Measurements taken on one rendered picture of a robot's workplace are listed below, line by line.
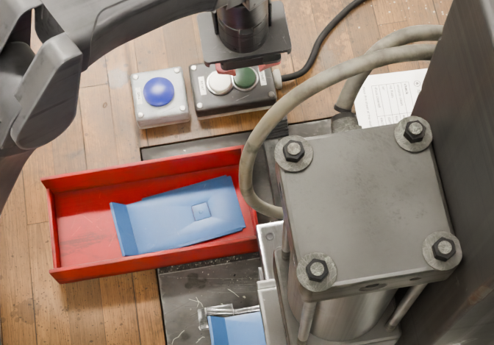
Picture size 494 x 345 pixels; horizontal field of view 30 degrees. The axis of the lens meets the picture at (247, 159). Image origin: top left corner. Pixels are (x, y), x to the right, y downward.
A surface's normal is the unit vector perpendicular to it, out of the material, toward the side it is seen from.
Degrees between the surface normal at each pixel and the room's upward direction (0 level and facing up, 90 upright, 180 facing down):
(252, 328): 0
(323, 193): 0
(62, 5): 17
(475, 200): 90
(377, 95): 1
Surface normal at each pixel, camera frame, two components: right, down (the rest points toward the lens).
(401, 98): 0.00, -0.33
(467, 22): -0.99, 0.16
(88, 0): 0.22, -0.51
